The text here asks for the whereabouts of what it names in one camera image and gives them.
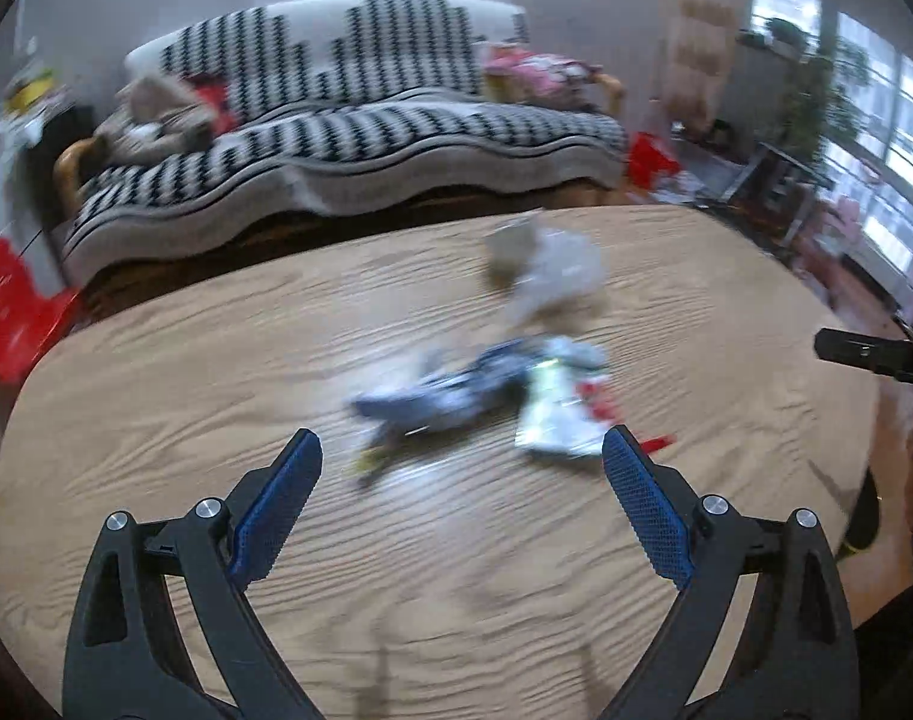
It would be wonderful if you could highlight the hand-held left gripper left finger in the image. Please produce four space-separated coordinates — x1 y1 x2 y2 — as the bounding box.
62 427 326 720

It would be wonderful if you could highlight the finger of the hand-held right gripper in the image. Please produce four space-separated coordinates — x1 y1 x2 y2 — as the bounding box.
813 326 913 387

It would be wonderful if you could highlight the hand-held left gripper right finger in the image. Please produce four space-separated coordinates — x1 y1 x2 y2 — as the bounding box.
601 424 861 720

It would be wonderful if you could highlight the silver wrapper with red strip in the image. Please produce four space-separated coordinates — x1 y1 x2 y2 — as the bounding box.
512 336 624 460

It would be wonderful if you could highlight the grey printed wrapper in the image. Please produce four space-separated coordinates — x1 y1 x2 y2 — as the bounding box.
347 340 539 482

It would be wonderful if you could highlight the clear plastic bag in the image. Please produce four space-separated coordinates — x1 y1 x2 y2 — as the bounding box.
485 214 609 332

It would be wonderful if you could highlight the metal rack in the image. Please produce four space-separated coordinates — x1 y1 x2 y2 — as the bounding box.
715 139 834 257

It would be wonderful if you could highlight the window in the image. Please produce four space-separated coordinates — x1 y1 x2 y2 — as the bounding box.
749 0 913 275

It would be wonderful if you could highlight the green houseplant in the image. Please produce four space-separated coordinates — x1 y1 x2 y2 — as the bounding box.
764 15 872 167

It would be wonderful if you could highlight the red plastic bag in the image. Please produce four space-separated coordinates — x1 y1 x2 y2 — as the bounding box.
625 131 684 193

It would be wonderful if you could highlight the person's dark clothing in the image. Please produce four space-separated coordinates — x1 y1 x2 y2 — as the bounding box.
852 562 913 720

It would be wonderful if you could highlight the red bear-shaped chair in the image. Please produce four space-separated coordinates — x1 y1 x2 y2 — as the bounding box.
0 236 80 385

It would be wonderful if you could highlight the striped beige curtain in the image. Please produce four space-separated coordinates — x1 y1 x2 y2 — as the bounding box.
662 0 752 137

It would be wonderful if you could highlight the black white striped sofa cover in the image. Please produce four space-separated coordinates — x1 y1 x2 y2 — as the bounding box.
61 0 627 275

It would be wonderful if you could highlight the brown plush toy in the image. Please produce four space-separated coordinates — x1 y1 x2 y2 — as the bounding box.
92 75 219 167

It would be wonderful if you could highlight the red cloth item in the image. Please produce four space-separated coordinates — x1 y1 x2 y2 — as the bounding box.
190 79 238 130

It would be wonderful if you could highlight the yellow box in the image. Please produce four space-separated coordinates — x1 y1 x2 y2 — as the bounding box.
7 67 57 110

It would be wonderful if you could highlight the wooden frame sofa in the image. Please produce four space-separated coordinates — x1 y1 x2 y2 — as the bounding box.
52 0 629 282

